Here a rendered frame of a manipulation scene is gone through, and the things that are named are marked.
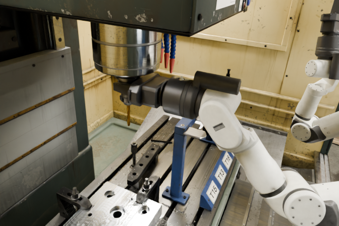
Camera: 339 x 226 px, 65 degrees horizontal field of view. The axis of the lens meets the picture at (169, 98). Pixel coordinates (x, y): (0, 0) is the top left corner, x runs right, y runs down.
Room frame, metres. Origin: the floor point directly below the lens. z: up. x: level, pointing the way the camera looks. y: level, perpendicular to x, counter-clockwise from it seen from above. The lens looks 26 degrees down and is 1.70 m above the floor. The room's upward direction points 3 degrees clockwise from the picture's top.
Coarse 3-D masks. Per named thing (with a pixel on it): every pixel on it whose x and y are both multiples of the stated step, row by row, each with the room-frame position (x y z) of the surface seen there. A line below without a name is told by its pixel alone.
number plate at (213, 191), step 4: (212, 184) 0.80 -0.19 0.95; (208, 188) 0.77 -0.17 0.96; (212, 188) 0.78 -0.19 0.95; (216, 188) 0.80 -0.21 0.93; (208, 192) 0.75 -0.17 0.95; (212, 192) 0.77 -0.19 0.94; (216, 192) 0.78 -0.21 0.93; (208, 196) 0.74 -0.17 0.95; (212, 196) 0.75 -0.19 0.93; (216, 196) 0.77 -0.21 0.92; (212, 200) 0.74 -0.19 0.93
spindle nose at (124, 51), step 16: (96, 32) 0.55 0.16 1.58; (112, 32) 0.53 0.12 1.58; (128, 32) 0.53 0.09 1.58; (144, 32) 0.55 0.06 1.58; (96, 48) 0.55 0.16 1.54; (112, 48) 0.53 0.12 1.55; (128, 48) 0.53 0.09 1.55; (144, 48) 0.55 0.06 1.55; (160, 48) 0.60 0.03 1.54; (96, 64) 0.56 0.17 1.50; (112, 64) 0.53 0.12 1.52; (128, 64) 0.53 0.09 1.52; (144, 64) 0.55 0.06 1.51
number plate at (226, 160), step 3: (225, 153) 1.00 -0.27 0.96; (225, 156) 0.98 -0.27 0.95; (228, 156) 1.00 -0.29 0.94; (222, 159) 0.95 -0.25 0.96; (225, 159) 0.97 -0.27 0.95; (228, 159) 0.98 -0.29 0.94; (231, 159) 1.00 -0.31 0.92; (225, 162) 0.95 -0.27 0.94; (228, 162) 0.97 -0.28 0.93; (225, 165) 0.94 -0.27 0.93; (228, 165) 0.95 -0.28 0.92; (228, 168) 0.94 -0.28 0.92
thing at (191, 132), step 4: (188, 128) 0.78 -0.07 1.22; (192, 128) 0.78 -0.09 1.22; (184, 132) 0.75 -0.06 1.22; (188, 132) 0.75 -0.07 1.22; (192, 132) 0.75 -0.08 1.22; (196, 132) 0.76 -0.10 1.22; (200, 132) 0.76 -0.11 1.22; (204, 132) 0.76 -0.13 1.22; (192, 136) 0.73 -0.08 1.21; (196, 136) 0.73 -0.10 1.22; (200, 136) 0.73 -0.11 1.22; (204, 136) 0.74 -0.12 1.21
